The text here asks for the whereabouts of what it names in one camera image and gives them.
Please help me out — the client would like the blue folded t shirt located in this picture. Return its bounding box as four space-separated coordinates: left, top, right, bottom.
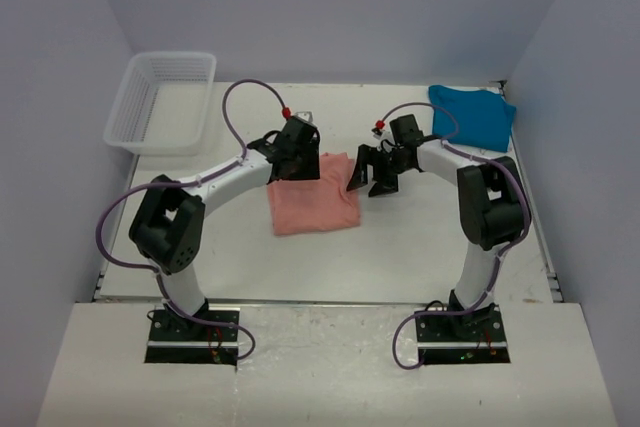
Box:
428 85 516 153

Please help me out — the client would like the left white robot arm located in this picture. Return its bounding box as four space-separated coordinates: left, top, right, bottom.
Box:
129 115 320 340

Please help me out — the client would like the pink t shirt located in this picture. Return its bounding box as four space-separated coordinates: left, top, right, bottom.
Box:
267 153 361 236

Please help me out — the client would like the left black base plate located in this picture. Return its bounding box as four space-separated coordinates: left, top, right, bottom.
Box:
144 309 239 367

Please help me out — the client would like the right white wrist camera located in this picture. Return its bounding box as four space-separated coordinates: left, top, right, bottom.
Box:
372 120 390 141

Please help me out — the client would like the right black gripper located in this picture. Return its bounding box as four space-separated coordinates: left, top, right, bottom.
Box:
348 144 413 198

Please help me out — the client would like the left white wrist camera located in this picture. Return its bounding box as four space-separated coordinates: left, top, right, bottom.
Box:
281 106 314 123

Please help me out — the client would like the white plastic basket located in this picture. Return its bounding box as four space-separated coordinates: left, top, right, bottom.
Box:
103 51 217 157

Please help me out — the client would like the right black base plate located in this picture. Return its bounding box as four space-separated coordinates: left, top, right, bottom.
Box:
415 304 511 366

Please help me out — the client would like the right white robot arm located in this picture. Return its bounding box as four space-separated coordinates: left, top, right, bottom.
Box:
347 114 531 340

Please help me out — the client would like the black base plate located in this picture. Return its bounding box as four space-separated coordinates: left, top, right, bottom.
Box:
144 309 239 367
415 304 511 366

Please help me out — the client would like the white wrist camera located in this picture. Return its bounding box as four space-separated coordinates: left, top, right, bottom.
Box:
281 106 314 123
372 120 390 141

